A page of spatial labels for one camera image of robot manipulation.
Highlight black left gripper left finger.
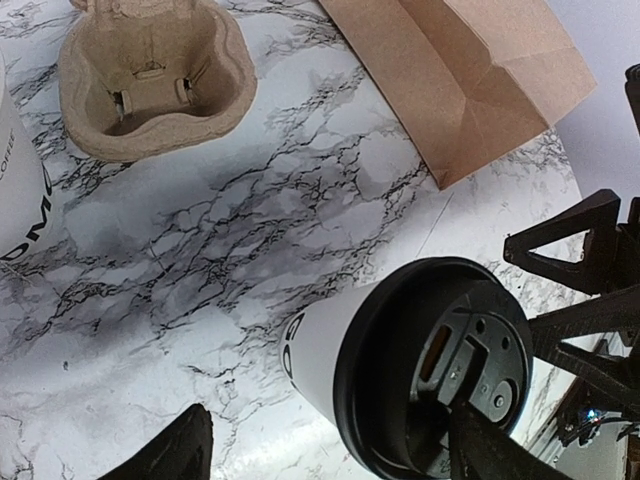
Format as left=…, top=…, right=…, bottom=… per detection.
left=100, top=403, right=214, bottom=480

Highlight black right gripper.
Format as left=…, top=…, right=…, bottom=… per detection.
left=502, top=64, right=640, bottom=451

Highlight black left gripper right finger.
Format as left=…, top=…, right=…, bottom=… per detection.
left=449, top=399, right=569, bottom=480

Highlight white paper cups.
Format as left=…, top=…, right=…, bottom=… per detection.
left=0, top=62, right=53, bottom=264

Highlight brown paper takeout bag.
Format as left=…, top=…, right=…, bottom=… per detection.
left=323, top=0, right=596, bottom=189

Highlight brown cardboard cup carrier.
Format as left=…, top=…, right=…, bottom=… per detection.
left=58, top=1, right=257, bottom=162

